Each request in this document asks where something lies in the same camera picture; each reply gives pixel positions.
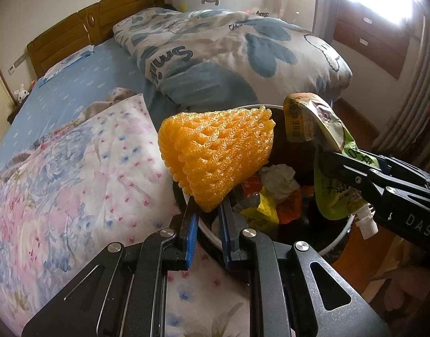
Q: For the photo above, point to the white bunny plush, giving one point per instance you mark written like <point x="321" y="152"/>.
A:
<point x="21" y="94"/>

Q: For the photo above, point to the dark wooden nightstand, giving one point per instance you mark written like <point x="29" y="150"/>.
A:
<point x="13" y="114"/>

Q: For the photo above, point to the blue white pillow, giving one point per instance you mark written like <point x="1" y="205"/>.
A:
<point x="66" y="63"/>

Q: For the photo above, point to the green spouted drink pouch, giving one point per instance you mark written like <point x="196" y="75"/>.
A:
<point x="336" y="196"/>

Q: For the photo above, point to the yellow snack wrapper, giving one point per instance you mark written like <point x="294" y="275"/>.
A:
<point x="262" y="214"/>

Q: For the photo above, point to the white wall switch panel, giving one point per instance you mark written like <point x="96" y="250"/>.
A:
<point x="13" y="67"/>

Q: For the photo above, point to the blue dotted bed sheet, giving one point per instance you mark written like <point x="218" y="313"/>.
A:
<point x="78" y="84"/>

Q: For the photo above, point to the brown white cloth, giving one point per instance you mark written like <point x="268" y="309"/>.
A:
<point x="118" y="95"/>

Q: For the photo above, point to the blue heart print quilt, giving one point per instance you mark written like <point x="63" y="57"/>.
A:
<point x="236" y="59"/>

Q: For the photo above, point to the wooden bed headboard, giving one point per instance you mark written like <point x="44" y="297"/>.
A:
<point x="60" y="42"/>

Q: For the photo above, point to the dark trash bin white rim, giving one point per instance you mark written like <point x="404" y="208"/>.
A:
<point x="281" y="144"/>

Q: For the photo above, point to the orange cone foam fruit net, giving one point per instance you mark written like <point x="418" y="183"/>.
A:
<point x="215" y="147"/>

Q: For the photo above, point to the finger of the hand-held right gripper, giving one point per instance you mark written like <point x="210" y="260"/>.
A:
<point x="351" y="173"/>
<point x="401" y="172"/>

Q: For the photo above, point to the red brown wooden dresser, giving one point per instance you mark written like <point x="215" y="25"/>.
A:
<point x="369" y="38"/>

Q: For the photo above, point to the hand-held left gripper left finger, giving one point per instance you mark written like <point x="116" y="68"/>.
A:
<point x="190" y="238"/>

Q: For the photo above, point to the grey white curtain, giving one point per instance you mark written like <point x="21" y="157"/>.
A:
<point x="411" y="105"/>

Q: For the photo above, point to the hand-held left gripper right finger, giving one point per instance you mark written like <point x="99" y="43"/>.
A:
<point x="224" y="242"/>

